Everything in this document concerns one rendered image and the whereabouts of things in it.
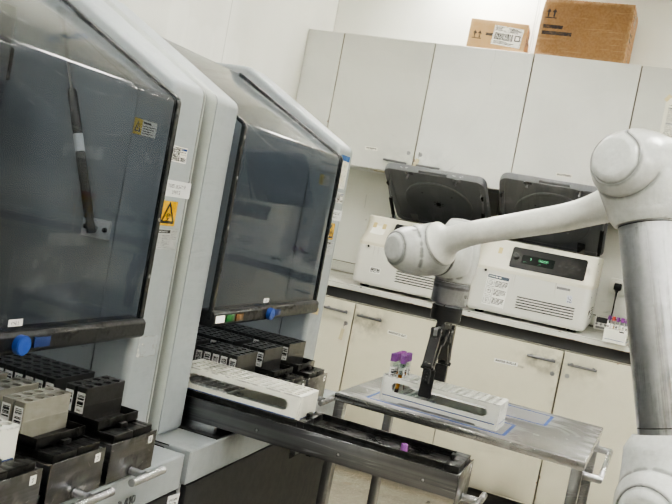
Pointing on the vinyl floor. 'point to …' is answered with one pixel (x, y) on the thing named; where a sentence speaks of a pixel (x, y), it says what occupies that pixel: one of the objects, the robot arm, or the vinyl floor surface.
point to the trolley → (562, 442)
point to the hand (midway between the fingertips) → (431, 385)
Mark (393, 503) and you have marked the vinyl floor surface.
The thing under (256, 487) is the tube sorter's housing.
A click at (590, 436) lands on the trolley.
